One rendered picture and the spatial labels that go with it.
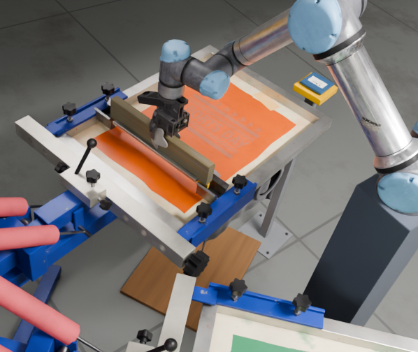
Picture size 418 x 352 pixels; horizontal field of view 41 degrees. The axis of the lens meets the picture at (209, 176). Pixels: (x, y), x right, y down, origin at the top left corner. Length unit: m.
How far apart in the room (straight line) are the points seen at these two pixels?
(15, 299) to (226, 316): 0.53
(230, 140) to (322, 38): 0.80
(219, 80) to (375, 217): 0.54
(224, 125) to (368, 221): 0.65
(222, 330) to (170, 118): 0.59
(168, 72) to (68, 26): 2.71
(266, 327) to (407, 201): 0.48
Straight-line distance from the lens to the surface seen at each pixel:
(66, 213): 1.52
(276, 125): 2.00
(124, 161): 1.77
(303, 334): 1.49
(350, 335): 1.49
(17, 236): 1.35
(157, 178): 1.72
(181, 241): 1.47
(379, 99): 1.24
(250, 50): 1.48
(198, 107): 2.00
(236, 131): 1.93
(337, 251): 1.69
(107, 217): 1.69
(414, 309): 2.93
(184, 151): 1.63
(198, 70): 1.45
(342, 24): 1.18
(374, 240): 1.57
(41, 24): 4.18
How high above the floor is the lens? 2.21
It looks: 45 degrees down
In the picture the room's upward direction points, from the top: 12 degrees clockwise
